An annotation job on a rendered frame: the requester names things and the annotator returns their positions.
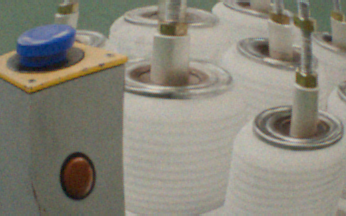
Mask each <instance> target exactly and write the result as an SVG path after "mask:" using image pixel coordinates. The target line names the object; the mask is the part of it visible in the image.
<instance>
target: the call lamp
mask: <svg viewBox="0 0 346 216"><path fill-rule="evenodd" d="M93 179H94V177H93V170H92V167H91V165H90V164H89V163H88V161H87V160H86V159H84V158H82V157H78V158H76V157H75V158H74V159H72V160H71V161H69V163H68V164H67V166H66V169H65V172H64V185H65V187H66V189H67V191H68V192H69V193H70V194H72V195H73V196H76V197H82V196H84V195H85V194H87V193H88V192H89V190H90V189H91V187H92V184H93Z"/></svg>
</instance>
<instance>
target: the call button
mask: <svg viewBox="0 0 346 216"><path fill-rule="evenodd" d="M75 36H76V29H75V28H73V27H72V26H70V25H67V24H66V25H65V24H55V25H54V24H51V25H46V26H40V27H35V28H33V29H30V30H27V31H26V32H24V33H23V34H22V35H20V37H19V38H18V39H17V45H16V53H17V54H19V55H20V63H21V64H23V65H26V66H30V67H32V66H35V67H39V66H48V65H50V64H55V63H58V62H60V61H62V60H63V59H64V58H65V57H66V52H67V49H69V48H71V47H72V46H73V45H74V44H75Z"/></svg>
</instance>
